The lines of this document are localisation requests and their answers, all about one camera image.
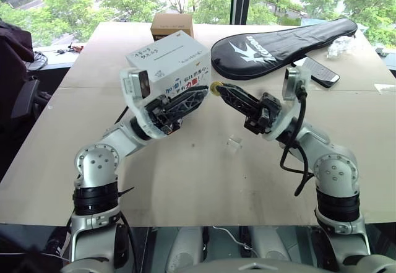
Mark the black remote control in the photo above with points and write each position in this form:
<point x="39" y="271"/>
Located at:
<point x="321" y="73"/>

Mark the gold coin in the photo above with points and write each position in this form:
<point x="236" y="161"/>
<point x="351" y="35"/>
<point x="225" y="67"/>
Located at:
<point x="215" y="87"/>

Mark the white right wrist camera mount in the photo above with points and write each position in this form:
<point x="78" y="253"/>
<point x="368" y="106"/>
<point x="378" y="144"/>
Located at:
<point x="292" y="81"/>

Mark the crumpled clear plastic bag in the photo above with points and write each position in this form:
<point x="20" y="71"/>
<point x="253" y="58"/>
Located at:
<point x="340" y="45"/>

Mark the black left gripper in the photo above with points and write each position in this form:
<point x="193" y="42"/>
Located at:
<point x="161" y="115"/>

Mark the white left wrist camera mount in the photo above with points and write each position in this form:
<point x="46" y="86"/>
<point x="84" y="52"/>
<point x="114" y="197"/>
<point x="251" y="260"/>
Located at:
<point x="136" y="82"/>

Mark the silver robot torso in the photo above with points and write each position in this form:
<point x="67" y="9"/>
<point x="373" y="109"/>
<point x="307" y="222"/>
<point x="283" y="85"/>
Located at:
<point x="253" y="266"/>

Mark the black office chair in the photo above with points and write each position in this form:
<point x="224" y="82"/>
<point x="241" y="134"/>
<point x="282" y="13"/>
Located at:
<point x="18" y="78"/>

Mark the small clutter on windowsill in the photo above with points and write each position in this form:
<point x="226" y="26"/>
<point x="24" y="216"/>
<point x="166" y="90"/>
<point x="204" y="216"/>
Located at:
<point x="66" y="50"/>

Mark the black racket cover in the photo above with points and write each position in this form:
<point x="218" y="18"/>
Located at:
<point x="278" y="44"/>

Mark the white box with printed text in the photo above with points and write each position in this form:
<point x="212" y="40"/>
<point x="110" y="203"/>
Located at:
<point x="173" y="56"/>

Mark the brown cardboard box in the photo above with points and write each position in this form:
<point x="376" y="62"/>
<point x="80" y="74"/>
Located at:
<point x="171" y="25"/>

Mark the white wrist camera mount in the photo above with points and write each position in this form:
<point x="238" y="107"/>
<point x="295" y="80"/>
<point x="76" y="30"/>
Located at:
<point x="136" y="82"/>
<point x="292" y="81"/>

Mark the small clear acrylic stand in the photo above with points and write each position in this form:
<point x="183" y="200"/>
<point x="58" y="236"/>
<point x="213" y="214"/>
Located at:
<point x="234" y="142"/>

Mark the small black device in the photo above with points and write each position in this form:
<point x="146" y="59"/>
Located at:
<point x="381" y="52"/>

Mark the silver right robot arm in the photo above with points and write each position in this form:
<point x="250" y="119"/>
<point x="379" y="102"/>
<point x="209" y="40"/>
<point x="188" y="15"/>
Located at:
<point x="335" y="167"/>

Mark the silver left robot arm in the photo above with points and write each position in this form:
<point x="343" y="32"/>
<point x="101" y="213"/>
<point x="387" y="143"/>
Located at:
<point x="99" y="161"/>

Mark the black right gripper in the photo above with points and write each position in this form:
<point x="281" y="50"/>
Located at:
<point x="266" y="112"/>

